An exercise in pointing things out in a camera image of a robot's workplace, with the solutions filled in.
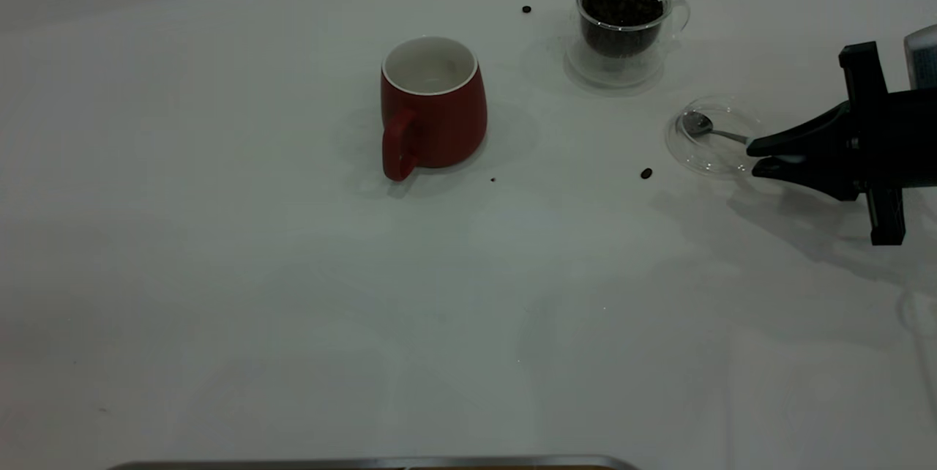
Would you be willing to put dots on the clear glass cup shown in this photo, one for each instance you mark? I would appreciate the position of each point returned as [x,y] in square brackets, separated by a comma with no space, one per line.
[615,72]

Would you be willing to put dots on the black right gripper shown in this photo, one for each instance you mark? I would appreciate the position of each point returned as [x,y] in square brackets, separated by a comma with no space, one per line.
[889,140]

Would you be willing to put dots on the clear glass saucer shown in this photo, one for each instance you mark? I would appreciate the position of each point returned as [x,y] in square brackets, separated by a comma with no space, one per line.
[714,159]

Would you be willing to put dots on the red ceramic mug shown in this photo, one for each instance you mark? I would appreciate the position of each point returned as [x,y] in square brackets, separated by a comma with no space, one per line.
[446,126]

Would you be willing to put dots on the coffee beans heap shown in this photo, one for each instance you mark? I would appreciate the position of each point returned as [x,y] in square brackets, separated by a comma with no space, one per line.
[622,5]

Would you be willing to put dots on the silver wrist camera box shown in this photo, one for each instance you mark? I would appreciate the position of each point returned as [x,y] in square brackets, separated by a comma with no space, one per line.
[922,56]

